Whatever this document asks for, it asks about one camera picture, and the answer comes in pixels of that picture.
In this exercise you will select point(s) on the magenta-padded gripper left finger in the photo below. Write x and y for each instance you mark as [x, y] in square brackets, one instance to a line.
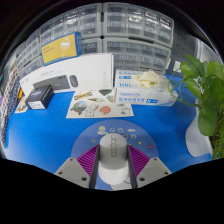
[71, 170]

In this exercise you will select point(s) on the small black box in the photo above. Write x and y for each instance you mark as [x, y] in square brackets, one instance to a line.
[40, 95]

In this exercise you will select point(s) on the cartoon picture sticker sheet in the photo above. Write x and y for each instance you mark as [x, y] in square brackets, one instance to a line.
[100, 106]

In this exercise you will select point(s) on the long white keyboard box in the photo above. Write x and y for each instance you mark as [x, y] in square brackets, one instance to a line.
[90, 70]

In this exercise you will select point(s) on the white glove box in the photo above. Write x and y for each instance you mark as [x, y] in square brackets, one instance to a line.
[150, 97]

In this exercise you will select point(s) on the light grey computer mouse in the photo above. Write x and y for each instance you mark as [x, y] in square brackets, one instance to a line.
[113, 156]

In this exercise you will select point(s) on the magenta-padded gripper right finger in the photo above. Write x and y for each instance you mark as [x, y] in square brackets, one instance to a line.
[153, 170]

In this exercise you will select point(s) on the cream latex glove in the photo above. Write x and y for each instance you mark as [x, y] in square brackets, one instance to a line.
[146, 79]

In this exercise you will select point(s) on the yellow and blue box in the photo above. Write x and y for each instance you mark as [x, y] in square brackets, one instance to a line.
[61, 48]

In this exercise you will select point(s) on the white plant pot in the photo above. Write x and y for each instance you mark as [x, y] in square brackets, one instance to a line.
[196, 143]

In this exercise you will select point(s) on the red blue checked cloth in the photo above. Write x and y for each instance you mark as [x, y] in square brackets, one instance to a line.
[10, 80]

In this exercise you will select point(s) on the green leafy plant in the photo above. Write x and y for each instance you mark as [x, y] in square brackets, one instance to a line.
[206, 116]

